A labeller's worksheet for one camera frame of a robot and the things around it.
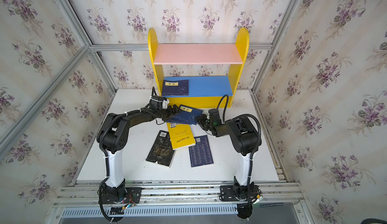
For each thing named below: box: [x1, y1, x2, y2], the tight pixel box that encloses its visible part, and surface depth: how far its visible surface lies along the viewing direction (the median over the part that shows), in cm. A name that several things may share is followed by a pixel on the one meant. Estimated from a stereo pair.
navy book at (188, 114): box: [173, 104, 204, 126], surface depth 102 cm
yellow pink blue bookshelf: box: [147, 27, 250, 110], surface depth 105 cm
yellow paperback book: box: [166, 122, 197, 151], surface depth 94 cm
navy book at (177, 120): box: [165, 118, 190, 125], surface depth 100 cm
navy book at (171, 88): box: [162, 79, 189, 96], surface depth 103 cm
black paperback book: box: [145, 130, 176, 168], surface depth 88 cm
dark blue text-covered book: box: [188, 134, 214, 168], surface depth 88 cm
